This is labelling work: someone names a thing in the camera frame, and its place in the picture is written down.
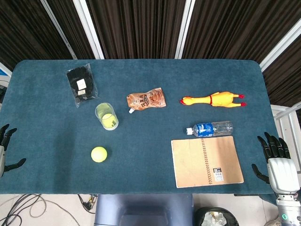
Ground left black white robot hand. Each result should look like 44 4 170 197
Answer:
0 124 27 178

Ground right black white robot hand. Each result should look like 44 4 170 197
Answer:
251 131 301 195

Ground plain yellow tennis ball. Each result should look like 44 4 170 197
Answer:
91 146 108 163

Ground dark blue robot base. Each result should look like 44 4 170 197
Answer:
94 194 195 226

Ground clear plastic cup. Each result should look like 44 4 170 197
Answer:
95 102 119 131

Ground printed yellow tennis ball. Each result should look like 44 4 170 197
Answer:
101 113 118 129

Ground white metal rack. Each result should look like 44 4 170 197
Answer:
270 103 301 153

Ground brown spiral notebook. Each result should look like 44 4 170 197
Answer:
171 136 245 188

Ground black trash bin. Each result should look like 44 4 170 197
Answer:
194 207 239 226

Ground blue label water bottle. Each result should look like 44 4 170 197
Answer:
186 121 234 138

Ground black gloves in plastic bag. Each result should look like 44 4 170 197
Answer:
66 63 99 109

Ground yellow rubber chicken toy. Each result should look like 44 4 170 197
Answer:
180 91 247 108

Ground blue table cloth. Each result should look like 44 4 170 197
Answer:
0 59 278 195

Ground brown spouted drink pouch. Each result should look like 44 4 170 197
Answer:
127 87 167 114

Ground dark brown curtain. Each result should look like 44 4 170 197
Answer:
0 0 301 108

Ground grey floor cable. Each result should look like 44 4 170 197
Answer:
0 194 81 226

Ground black cable with plug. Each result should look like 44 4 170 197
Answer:
77 194 98 214

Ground white frame pole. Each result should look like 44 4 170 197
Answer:
39 0 78 60
259 23 301 73
72 0 105 60
174 0 196 59

